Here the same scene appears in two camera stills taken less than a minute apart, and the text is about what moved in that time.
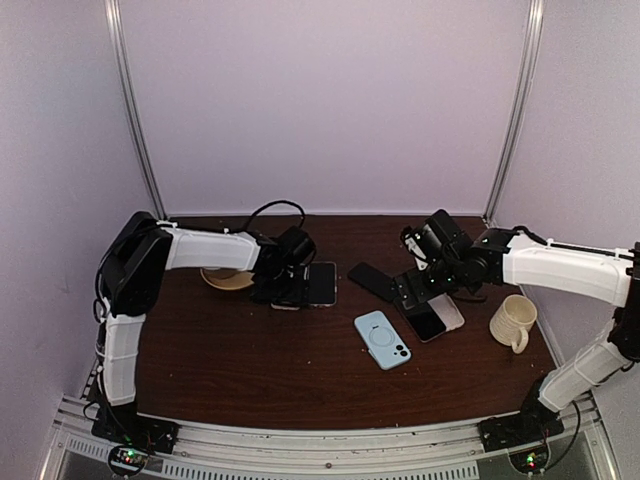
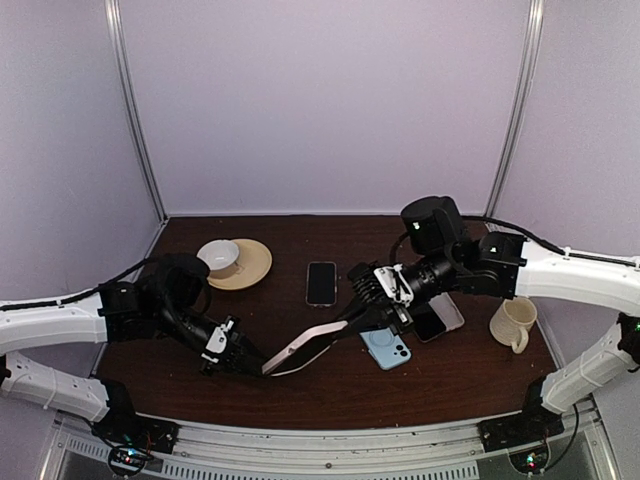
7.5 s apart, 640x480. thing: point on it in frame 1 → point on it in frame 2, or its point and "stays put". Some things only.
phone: x=322 y=283 stays put
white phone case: x=447 y=312 stays put
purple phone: x=421 y=317 stays put
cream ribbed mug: x=510 y=321 stays put
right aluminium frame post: x=521 y=117 stays put
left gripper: x=299 y=294 → x=228 y=364
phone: x=380 y=340 stays put
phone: x=285 y=305 → x=304 y=348
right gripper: x=422 y=293 → x=372 y=317
